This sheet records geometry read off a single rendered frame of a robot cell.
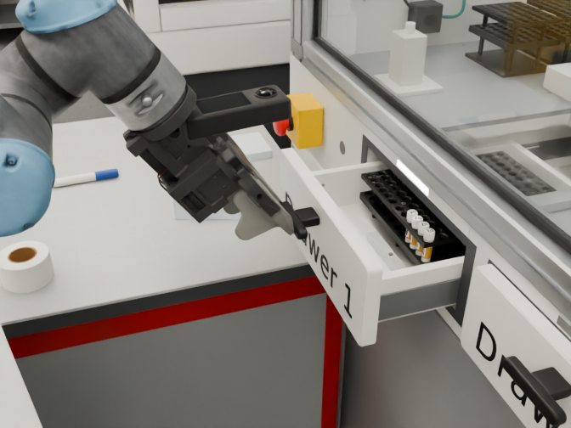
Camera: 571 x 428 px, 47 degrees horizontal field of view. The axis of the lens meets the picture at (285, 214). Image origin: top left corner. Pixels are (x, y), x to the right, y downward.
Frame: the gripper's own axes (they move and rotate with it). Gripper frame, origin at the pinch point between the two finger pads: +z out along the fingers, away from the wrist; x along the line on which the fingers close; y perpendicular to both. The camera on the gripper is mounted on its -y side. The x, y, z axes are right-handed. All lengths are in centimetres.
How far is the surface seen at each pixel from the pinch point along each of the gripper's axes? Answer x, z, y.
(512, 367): 29.2, 6.7, -8.8
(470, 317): 18.0, 12.5, -9.1
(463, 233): 12.0, 8.2, -14.2
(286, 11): -80, 14, -23
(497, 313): 21.9, 9.5, -11.2
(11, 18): -396, 31, 89
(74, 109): -267, 61, 73
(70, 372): -11.2, 6.4, 39.3
